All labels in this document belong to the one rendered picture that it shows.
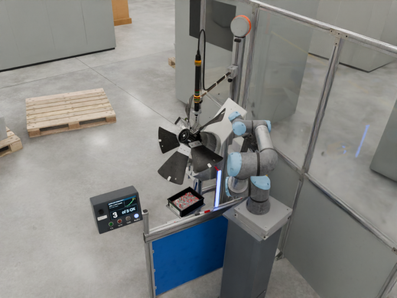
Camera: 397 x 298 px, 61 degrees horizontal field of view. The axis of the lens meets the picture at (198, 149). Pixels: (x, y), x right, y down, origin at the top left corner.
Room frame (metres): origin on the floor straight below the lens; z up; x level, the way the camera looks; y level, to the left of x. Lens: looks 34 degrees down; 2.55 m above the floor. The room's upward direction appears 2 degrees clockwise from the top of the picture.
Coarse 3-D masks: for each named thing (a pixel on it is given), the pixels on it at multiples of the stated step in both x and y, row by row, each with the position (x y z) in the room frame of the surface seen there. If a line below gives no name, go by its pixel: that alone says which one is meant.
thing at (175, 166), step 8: (176, 152) 2.08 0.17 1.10; (168, 160) 2.04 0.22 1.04; (176, 160) 2.04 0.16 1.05; (184, 160) 2.04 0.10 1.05; (160, 168) 2.02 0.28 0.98; (168, 168) 2.00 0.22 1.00; (176, 168) 2.00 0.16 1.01; (184, 168) 2.00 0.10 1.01; (168, 176) 1.96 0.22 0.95; (176, 176) 1.96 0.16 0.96
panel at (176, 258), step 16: (208, 224) 1.71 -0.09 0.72; (224, 224) 1.78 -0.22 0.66; (160, 240) 1.53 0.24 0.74; (176, 240) 1.59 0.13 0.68; (192, 240) 1.65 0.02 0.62; (208, 240) 1.72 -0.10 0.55; (224, 240) 1.79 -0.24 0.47; (160, 256) 1.53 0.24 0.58; (176, 256) 1.59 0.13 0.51; (192, 256) 1.65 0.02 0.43; (208, 256) 1.72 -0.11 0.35; (160, 272) 1.53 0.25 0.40; (176, 272) 1.59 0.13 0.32; (192, 272) 1.66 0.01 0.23; (208, 272) 1.73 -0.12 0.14; (160, 288) 1.52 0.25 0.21
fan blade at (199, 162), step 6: (192, 150) 1.99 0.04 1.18; (198, 150) 1.99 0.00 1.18; (204, 150) 1.99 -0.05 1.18; (210, 150) 1.99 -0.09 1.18; (192, 156) 1.94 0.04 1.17; (198, 156) 1.93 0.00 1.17; (204, 156) 1.93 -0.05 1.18; (210, 156) 1.93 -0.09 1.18; (216, 156) 1.92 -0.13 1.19; (198, 162) 1.88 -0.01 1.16; (204, 162) 1.88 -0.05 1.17; (210, 162) 1.87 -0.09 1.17; (216, 162) 1.86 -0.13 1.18; (198, 168) 1.84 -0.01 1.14; (204, 168) 1.83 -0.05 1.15
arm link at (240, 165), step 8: (232, 160) 1.28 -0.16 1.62; (240, 160) 1.28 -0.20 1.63; (248, 160) 1.28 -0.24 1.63; (256, 160) 1.28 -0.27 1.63; (232, 168) 1.26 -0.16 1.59; (240, 168) 1.26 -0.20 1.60; (248, 168) 1.25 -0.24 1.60; (256, 168) 1.25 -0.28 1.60; (232, 176) 1.28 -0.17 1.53; (240, 176) 1.27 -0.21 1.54; (248, 176) 1.29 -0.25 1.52; (232, 184) 1.46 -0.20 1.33; (240, 184) 1.40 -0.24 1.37; (248, 184) 1.51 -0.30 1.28; (232, 192) 1.48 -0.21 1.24; (240, 192) 1.46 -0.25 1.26
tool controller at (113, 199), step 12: (108, 192) 1.46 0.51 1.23; (120, 192) 1.45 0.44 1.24; (132, 192) 1.44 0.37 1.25; (96, 204) 1.33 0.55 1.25; (108, 204) 1.35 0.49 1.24; (120, 204) 1.38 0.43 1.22; (132, 204) 1.41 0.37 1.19; (96, 216) 1.31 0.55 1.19; (108, 216) 1.33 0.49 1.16; (120, 216) 1.36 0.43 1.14; (132, 216) 1.38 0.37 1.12; (108, 228) 1.31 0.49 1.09
